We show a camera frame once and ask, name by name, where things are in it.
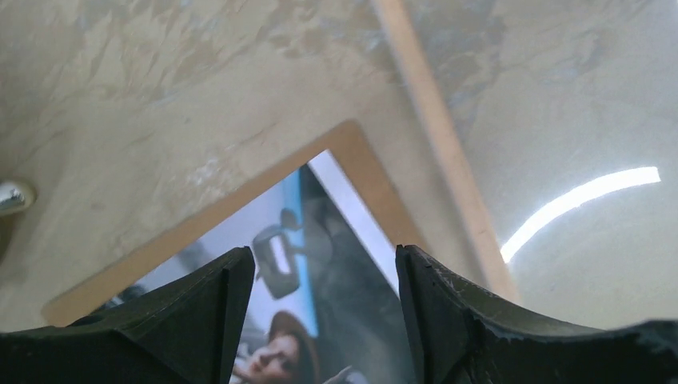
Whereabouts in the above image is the brown backing board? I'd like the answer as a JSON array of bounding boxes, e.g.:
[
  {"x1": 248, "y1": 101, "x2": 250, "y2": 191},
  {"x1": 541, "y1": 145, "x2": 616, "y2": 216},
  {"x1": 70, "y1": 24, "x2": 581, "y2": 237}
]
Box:
[{"x1": 41, "y1": 119, "x2": 429, "y2": 326}]

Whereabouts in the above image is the glossy photo print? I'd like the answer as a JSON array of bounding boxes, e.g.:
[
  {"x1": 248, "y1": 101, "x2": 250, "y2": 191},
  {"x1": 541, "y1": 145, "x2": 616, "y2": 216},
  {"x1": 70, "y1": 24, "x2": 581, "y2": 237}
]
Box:
[{"x1": 106, "y1": 152, "x2": 415, "y2": 383}]

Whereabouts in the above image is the round cabinet with coloured drawers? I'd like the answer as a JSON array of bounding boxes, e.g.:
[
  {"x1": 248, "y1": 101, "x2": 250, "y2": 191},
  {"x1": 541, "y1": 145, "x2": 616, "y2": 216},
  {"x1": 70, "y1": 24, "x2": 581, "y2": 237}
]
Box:
[{"x1": 1, "y1": 178, "x2": 37, "y2": 261}]

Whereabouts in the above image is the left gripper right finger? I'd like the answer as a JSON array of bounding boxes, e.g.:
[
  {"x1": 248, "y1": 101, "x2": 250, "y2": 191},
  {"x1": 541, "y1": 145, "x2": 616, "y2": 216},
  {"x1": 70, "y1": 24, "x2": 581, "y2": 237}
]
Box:
[{"x1": 395, "y1": 246, "x2": 677, "y2": 383}]

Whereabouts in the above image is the white wooden picture frame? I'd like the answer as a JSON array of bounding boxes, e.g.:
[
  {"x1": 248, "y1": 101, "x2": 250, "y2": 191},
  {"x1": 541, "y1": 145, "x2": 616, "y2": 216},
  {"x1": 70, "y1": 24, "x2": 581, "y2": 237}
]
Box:
[{"x1": 372, "y1": 0, "x2": 520, "y2": 303}]

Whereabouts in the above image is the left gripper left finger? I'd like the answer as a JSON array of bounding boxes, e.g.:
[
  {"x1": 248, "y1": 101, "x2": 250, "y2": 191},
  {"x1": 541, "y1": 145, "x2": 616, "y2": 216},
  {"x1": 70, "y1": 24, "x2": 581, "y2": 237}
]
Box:
[{"x1": 1, "y1": 247, "x2": 255, "y2": 383}]

